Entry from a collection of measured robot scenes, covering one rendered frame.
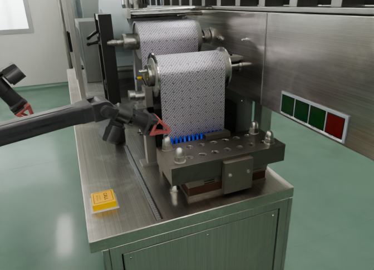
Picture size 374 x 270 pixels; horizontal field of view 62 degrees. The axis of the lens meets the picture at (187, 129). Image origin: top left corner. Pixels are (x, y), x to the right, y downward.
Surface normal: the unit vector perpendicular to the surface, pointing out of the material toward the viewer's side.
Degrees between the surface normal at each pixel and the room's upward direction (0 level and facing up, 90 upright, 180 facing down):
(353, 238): 0
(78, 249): 0
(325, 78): 90
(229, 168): 90
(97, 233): 0
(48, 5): 90
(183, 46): 92
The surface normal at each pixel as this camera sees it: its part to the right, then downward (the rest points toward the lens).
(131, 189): -0.03, -0.92
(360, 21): -0.93, 0.16
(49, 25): 0.36, 0.35
